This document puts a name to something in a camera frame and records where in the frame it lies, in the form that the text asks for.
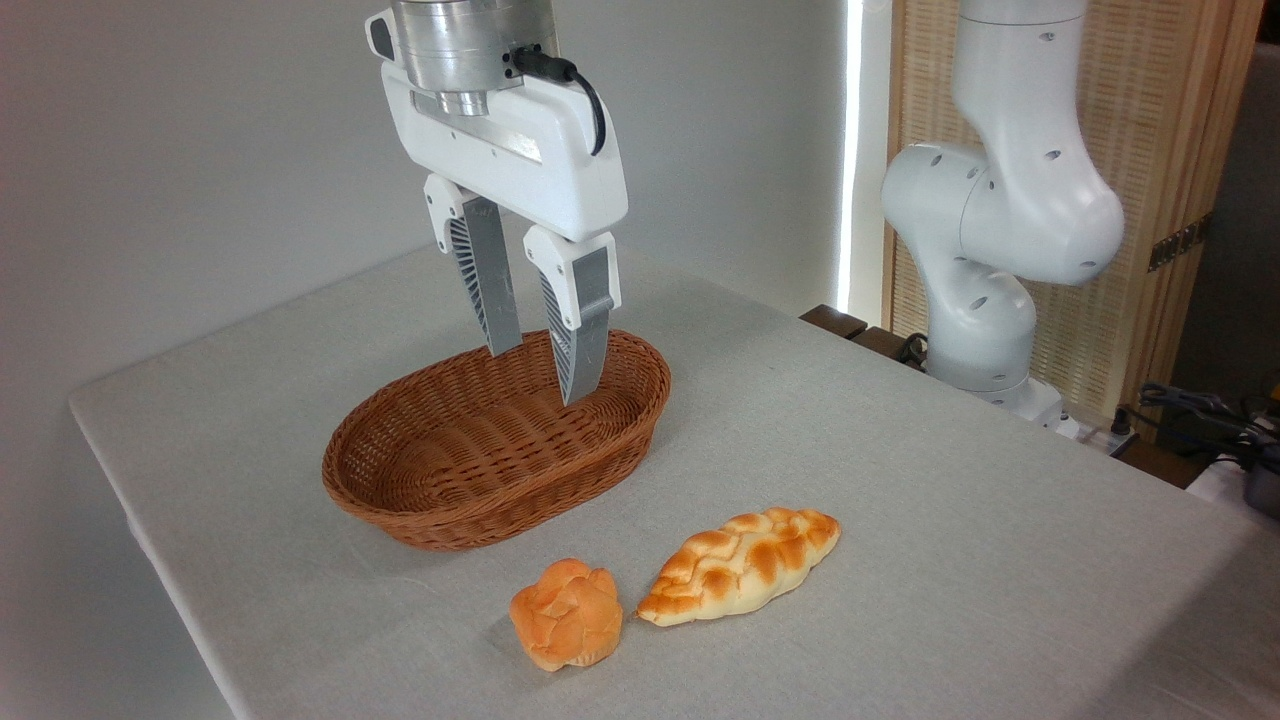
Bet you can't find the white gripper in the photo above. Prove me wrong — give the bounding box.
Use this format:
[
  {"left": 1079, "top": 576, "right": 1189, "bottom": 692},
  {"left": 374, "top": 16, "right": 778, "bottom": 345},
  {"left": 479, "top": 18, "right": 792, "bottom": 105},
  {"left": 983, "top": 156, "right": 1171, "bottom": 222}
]
[{"left": 380, "top": 60, "right": 630, "bottom": 407}]

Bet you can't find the round golden bread roll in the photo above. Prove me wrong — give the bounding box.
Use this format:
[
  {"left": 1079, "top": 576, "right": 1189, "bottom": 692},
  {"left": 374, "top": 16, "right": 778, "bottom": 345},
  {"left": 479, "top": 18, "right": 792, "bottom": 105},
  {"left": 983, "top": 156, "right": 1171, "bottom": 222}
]
[{"left": 509, "top": 558, "right": 624, "bottom": 673}]

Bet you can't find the brown oval wicker basket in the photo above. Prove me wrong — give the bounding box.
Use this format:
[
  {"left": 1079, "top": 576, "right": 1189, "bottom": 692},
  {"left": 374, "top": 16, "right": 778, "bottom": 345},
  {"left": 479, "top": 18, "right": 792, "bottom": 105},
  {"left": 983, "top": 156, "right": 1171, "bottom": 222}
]
[{"left": 322, "top": 327, "right": 672, "bottom": 552}]

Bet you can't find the long braided bread loaf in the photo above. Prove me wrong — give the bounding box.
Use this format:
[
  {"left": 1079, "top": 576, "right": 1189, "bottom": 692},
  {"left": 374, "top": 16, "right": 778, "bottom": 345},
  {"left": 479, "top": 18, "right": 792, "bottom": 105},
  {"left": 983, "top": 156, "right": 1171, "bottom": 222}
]
[{"left": 636, "top": 507, "right": 842, "bottom": 628}]

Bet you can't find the dark brown wooden base board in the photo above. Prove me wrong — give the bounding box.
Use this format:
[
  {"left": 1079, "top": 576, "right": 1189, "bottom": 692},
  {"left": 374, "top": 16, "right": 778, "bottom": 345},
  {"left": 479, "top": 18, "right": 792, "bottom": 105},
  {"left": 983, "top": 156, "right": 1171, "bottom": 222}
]
[{"left": 799, "top": 304, "right": 931, "bottom": 372}]

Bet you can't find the grey tablecloth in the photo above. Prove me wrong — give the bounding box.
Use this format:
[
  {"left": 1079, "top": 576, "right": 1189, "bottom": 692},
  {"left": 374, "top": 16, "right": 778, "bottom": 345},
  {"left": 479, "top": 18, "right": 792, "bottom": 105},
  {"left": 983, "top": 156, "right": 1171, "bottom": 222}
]
[{"left": 68, "top": 243, "right": 1280, "bottom": 720}]

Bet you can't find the wooden bamboo folding screen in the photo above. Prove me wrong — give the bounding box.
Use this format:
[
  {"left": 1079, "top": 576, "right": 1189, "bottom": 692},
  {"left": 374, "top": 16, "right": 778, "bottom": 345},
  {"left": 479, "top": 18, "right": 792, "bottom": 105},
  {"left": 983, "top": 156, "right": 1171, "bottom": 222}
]
[{"left": 884, "top": 0, "right": 1267, "bottom": 433}]

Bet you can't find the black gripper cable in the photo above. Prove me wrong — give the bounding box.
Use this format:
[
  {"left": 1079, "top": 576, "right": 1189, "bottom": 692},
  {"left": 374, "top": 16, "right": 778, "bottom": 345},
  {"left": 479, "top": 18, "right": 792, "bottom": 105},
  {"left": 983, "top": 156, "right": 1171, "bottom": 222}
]
[{"left": 512, "top": 46, "right": 608, "bottom": 158}]

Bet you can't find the black cable bundle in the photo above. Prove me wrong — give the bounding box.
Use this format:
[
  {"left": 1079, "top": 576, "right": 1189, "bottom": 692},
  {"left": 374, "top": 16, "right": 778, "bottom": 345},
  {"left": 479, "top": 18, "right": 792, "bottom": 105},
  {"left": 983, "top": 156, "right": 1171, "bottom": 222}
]
[{"left": 1133, "top": 382, "right": 1280, "bottom": 473}]

